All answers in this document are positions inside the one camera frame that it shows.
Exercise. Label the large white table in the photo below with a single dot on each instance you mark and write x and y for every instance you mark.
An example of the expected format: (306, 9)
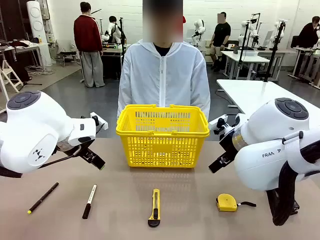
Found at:
(255, 92)

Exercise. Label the person in black t-shirt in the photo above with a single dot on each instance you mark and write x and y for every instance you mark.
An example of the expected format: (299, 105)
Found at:
(221, 35)

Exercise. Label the grey cluttered table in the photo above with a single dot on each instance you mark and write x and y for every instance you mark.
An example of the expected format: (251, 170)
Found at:
(22, 46)

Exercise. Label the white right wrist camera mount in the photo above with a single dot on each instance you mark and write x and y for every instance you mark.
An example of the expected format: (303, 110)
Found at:
(214, 123)

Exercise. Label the yellow tape measure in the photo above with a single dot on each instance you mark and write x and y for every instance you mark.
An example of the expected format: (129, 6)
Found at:
(226, 203)

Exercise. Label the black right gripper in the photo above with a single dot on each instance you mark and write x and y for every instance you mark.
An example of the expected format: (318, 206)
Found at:
(229, 145)

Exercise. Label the white marker with black cap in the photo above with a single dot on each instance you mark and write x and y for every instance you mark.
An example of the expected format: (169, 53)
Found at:
(91, 197)

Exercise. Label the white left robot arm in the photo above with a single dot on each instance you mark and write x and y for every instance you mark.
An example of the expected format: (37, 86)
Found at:
(37, 130)

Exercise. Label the person in white hoodie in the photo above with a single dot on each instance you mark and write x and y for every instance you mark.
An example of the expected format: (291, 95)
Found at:
(162, 80)

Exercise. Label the black camera stand pole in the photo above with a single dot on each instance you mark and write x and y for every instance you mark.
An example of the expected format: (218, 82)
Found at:
(275, 50)
(245, 42)

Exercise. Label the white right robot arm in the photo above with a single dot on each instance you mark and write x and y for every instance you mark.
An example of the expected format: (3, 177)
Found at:
(262, 155)

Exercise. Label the yellow utility knife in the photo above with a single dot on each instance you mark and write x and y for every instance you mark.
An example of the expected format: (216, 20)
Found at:
(156, 200)

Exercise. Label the wooden folding step ladder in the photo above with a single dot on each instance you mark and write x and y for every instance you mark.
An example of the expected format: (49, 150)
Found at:
(10, 76)

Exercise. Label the yellow plastic shopping basket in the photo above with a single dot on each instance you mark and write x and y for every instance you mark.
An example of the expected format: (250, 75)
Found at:
(162, 152)

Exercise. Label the black pen with yellow ends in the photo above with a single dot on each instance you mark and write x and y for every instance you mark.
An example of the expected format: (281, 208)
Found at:
(43, 198)

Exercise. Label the small white table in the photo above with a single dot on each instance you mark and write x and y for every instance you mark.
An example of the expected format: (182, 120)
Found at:
(247, 57)

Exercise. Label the white tower air conditioner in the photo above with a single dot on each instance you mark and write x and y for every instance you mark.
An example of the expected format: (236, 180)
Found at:
(40, 32)

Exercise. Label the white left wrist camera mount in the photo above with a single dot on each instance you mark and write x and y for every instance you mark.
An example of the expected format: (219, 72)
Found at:
(101, 122)

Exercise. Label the person in dark sweater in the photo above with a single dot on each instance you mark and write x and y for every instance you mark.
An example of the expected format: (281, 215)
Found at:
(308, 32)

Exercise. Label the person in red jacket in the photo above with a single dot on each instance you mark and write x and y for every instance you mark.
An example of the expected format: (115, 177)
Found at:
(87, 37)

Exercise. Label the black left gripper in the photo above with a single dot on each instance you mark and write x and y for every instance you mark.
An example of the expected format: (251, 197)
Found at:
(75, 148)

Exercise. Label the black and white humanoid robot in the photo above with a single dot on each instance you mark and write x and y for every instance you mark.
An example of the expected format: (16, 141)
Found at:
(111, 31)

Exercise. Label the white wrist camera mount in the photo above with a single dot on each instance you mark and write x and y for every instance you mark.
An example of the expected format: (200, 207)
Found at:
(214, 123)
(101, 122)

